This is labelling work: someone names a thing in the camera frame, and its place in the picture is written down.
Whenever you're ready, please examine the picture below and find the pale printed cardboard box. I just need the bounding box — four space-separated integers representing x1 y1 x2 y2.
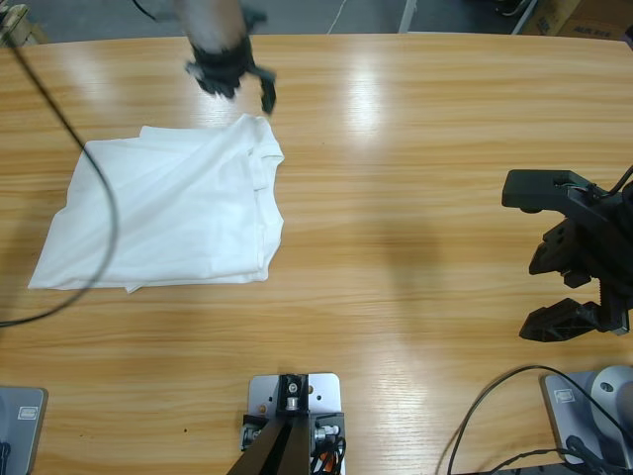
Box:
558 12 625 40

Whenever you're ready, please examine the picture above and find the grey base plate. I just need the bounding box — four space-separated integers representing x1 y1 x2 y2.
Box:
538 370 633 467
0 385 49 475

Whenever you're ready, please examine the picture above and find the brown cardboard box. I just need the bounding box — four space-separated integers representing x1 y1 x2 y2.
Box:
518 0 585 37

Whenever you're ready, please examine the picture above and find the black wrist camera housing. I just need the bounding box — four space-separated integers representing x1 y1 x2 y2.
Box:
240 8 269 34
501 169 619 224

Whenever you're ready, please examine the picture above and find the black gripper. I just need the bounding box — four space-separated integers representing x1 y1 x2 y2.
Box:
185 38 276 116
518 183 633 342

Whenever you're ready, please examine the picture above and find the white upright post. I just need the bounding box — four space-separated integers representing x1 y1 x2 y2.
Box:
398 0 417 34

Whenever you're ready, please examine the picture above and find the wooden pallet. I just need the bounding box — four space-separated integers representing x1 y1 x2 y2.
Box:
0 3 50 48

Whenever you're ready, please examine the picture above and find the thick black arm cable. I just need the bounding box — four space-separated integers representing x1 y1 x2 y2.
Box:
0 22 121 328

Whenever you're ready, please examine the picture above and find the orange and black cable bundle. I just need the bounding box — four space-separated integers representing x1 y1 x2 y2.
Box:
309 437 350 475

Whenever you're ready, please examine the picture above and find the slanted metal bar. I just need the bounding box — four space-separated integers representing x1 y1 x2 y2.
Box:
511 0 541 35

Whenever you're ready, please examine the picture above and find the thin braided black cable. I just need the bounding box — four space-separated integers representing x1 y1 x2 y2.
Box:
487 447 578 471

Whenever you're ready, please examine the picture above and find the white T-shirt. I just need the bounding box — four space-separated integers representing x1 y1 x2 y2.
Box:
28 113 287 294

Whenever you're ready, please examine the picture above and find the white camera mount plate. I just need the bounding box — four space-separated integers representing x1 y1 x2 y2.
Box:
246 373 346 475

